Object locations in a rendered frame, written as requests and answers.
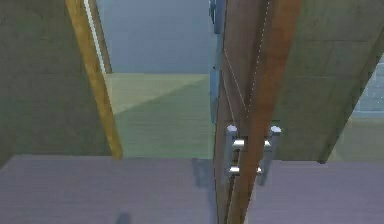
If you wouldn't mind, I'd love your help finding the brown wooden room door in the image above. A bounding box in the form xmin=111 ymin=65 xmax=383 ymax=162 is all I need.
xmin=213 ymin=0 xmax=304 ymax=224

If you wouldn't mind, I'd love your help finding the light wooden door frame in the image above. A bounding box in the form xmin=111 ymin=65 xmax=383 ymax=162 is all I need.
xmin=64 ymin=0 xmax=124 ymax=161

